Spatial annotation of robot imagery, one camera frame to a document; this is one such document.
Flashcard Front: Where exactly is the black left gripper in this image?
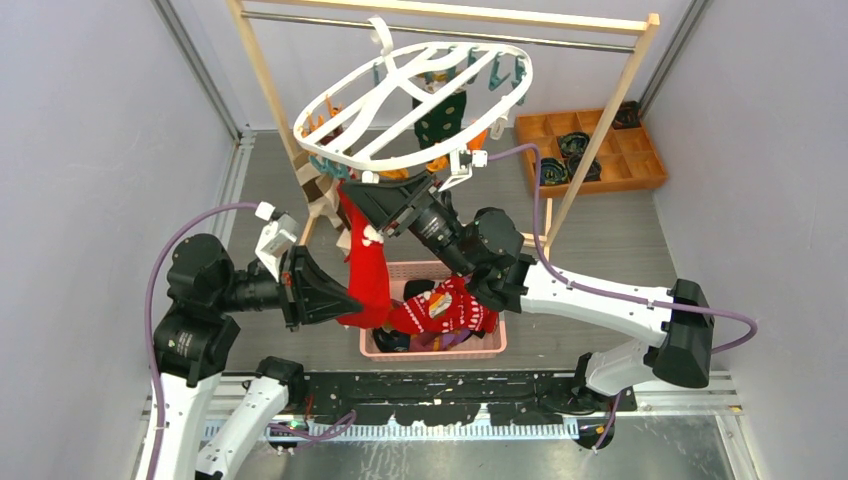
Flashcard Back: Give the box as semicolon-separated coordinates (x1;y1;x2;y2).
217;239;365;328

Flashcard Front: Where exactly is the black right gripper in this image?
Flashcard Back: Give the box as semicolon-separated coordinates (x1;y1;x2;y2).
340;168;476;278

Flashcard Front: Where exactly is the navy santa sock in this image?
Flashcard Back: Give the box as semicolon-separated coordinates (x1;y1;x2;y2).
372;328;410;353

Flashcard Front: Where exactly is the red patterned white dot sock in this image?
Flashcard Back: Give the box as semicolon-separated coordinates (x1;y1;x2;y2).
387;283;464;334

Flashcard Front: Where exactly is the yellow maroon striped sock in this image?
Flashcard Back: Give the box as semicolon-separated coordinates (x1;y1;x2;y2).
408;329;472;353

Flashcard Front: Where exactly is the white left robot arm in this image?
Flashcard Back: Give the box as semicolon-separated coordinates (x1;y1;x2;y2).
137;234;363;479

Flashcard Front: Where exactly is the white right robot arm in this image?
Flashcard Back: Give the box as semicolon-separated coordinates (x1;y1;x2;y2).
340;172;714;411

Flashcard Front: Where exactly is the white oval clip hanger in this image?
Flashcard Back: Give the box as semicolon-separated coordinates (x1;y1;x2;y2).
292;15;535;175

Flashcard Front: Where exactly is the striped beige maroon sock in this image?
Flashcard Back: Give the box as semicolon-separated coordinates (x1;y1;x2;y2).
294;95;351;233

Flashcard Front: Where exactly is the green sock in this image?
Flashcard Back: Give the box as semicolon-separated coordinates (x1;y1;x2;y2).
413;71;467;150

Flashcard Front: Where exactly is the pink perforated plastic basket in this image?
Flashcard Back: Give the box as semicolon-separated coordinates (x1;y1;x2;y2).
359;260;507;362

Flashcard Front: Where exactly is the rolled dark sock in tray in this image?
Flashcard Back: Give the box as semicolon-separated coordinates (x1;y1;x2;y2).
556;131;591;160

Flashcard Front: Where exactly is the metal hanging rod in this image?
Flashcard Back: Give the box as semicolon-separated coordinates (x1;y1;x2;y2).
240;10;635;54

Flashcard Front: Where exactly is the orange wooden divided tray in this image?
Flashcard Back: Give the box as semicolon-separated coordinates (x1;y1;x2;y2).
515;109;669;201

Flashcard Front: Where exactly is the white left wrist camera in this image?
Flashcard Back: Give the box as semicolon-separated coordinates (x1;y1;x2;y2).
254;202;301;281

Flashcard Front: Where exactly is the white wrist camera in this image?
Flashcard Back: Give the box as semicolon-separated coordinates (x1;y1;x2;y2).
439;149;488;192
254;202;301;281

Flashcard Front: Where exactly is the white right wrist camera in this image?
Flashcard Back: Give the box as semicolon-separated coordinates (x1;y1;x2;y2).
439;149;488;192

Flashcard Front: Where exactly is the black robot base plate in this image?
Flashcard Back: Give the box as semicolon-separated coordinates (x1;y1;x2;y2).
281;370;612;427

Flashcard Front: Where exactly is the wooden clothes rack frame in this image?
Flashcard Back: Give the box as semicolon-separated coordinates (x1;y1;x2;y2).
228;0;662;266

